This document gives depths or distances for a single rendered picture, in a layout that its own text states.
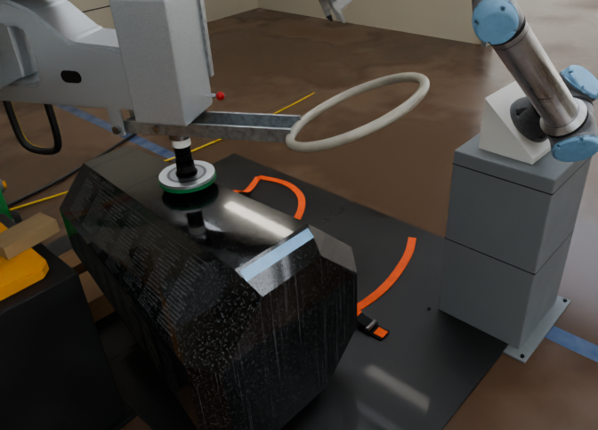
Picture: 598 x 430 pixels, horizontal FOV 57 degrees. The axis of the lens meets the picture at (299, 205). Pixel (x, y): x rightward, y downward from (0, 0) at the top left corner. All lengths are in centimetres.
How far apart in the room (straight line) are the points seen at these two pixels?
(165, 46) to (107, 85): 30
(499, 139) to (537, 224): 35
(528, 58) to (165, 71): 110
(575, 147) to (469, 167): 42
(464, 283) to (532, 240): 42
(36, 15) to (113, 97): 36
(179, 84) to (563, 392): 188
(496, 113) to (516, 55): 51
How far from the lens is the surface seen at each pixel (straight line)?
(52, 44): 213
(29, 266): 202
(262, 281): 175
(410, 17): 713
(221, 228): 191
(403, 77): 192
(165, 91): 192
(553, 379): 259
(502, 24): 166
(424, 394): 240
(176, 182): 211
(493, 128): 225
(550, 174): 219
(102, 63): 203
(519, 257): 237
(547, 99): 191
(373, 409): 233
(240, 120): 202
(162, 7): 183
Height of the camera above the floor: 186
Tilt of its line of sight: 32 degrees down
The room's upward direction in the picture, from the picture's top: 4 degrees counter-clockwise
